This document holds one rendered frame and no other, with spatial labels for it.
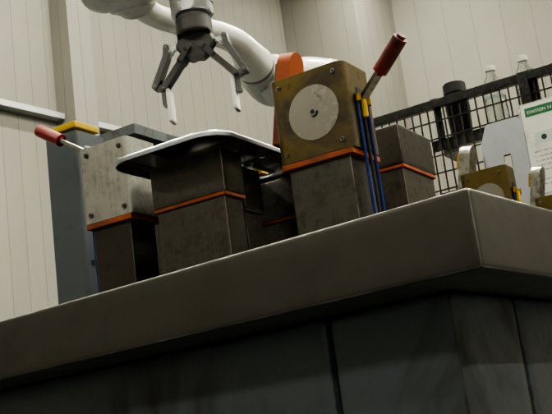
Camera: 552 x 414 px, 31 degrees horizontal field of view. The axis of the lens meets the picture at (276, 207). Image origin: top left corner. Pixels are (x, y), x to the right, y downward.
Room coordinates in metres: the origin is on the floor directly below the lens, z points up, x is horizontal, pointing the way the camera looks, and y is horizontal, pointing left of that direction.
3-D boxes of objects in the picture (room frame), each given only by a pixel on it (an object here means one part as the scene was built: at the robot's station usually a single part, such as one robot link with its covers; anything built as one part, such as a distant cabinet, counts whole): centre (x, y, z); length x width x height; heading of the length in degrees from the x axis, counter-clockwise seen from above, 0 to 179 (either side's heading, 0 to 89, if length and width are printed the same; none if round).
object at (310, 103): (1.26, -0.09, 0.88); 0.14 x 0.09 x 0.36; 60
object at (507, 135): (2.49, -0.60, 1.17); 0.12 x 0.01 x 0.34; 60
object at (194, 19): (1.93, 0.12, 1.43); 0.08 x 0.07 x 0.09; 79
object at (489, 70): (2.88, -0.69, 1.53); 0.07 x 0.07 x 0.20
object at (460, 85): (2.94, -0.59, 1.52); 0.07 x 0.07 x 0.18
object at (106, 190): (1.45, 0.24, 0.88); 0.12 x 0.07 x 0.36; 60
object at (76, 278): (1.61, 0.32, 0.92); 0.08 x 0.08 x 0.44; 60
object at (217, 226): (1.32, 0.10, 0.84); 0.12 x 0.05 x 0.29; 60
